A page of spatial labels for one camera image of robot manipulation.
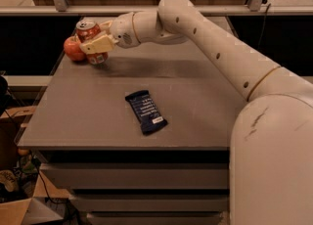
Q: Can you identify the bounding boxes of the cardboard box lower left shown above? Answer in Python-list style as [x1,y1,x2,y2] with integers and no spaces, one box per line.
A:
[0,174,69,225]

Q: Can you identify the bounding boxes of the brown cardboard box left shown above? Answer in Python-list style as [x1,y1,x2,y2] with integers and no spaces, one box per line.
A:
[0,106,36,169]

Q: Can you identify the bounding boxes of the dark blue snack bar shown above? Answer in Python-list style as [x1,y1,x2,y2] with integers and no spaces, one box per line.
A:
[125,90,168,135]

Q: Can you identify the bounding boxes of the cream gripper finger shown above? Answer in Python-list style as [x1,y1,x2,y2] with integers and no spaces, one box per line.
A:
[79,32,118,55]
[100,21,112,33]

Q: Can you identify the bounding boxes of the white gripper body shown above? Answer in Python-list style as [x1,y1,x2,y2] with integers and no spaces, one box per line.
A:
[110,12,140,48]

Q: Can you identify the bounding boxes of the orange soda can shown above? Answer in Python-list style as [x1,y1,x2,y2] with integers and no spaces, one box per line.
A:
[76,19,108,65]

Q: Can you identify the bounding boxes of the red apple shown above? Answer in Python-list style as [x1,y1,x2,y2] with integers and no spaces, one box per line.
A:
[64,35,86,62]

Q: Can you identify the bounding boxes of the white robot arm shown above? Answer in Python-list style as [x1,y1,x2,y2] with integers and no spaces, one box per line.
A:
[80,0,313,225]

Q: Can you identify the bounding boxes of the grey drawer cabinet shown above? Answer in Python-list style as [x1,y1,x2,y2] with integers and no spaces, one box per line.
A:
[17,16,248,225]

